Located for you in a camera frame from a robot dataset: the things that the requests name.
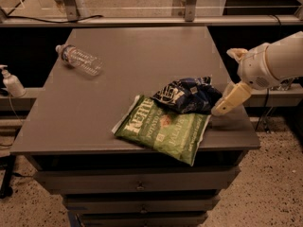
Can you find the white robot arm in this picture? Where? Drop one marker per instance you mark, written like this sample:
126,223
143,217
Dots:
285,57

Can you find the middle grey drawer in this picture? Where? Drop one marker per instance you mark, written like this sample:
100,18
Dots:
141,204

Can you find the green jalapeno Kettle chip bag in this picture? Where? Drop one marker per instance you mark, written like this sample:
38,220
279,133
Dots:
150,125

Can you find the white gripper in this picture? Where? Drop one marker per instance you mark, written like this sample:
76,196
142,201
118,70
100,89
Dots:
253,66

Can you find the top grey drawer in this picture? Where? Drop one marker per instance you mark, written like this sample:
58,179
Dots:
137,179

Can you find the right metal frame post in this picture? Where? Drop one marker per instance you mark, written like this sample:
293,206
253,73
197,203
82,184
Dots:
190,6

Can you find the bottom grey drawer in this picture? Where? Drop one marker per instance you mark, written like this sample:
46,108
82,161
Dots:
164,219

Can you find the white pump dispenser bottle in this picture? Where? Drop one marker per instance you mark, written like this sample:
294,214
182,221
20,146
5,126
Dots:
12,83

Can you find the grey drawer cabinet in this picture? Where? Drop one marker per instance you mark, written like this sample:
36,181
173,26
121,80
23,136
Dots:
116,159

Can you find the left metal frame post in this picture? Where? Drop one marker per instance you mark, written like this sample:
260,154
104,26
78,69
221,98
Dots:
75,9

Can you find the grey drawer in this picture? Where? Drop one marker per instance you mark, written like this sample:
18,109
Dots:
164,219
141,204
137,179

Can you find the clear plastic water bottle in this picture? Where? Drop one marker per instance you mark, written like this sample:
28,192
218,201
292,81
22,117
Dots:
82,61

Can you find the metal frame post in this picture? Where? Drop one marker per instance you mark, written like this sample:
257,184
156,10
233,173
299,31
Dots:
190,6
75,9

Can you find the blue chip bag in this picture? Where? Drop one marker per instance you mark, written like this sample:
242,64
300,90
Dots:
186,96

